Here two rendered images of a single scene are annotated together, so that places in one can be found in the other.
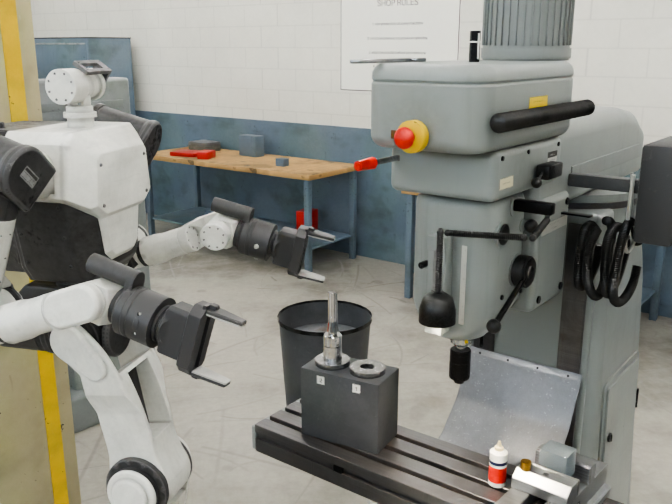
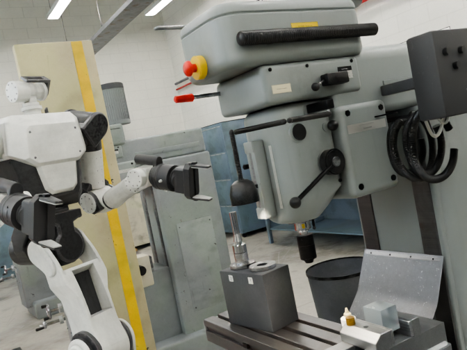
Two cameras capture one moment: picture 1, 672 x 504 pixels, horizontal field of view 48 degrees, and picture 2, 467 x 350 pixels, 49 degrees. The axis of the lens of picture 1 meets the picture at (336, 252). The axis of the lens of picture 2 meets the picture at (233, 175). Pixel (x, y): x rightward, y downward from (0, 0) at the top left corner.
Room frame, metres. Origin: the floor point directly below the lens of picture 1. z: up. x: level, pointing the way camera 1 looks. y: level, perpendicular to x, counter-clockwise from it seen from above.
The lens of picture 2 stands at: (0.18, -0.67, 1.54)
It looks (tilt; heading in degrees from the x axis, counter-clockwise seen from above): 3 degrees down; 22
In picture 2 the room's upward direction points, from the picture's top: 11 degrees counter-clockwise
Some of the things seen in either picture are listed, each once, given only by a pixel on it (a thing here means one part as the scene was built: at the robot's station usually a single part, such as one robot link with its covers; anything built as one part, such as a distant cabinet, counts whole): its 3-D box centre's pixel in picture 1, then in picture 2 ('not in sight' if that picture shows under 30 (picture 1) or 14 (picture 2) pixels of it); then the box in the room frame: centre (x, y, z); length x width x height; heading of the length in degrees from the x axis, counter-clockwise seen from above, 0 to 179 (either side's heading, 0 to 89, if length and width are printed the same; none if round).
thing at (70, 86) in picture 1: (76, 91); (27, 94); (1.50, 0.51, 1.84); 0.10 x 0.07 x 0.09; 165
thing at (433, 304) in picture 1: (437, 306); (242, 191); (1.39, -0.20, 1.43); 0.07 x 0.07 x 0.06
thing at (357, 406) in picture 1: (349, 398); (257, 292); (1.76, -0.03, 1.05); 0.22 x 0.12 x 0.20; 61
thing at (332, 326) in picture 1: (332, 313); (235, 228); (1.78, 0.01, 1.27); 0.03 x 0.03 x 0.11
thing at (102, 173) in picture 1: (60, 191); (31, 159); (1.52, 0.56, 1.63); 0.34 x 0.30 x 0.36; 165
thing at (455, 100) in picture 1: (475, 101); (271, 42); (1.59, -0.29, 1.81); 0.47 x 0.26 x 0.16; 143
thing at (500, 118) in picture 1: (546, 114); (312, 33); (1.52, -0.42, 1.79); 0.45 x 0.04 x 0.04; 143
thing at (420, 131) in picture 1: (412, 136); (198, 67); (1.40, -0.14, 1.76); 0.06 x 0.02 x 0.06; 53
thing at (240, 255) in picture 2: (332, 348); (240, 254); (1.78, 0.01, 1.18); 0.05 x 0.05 x 0.06
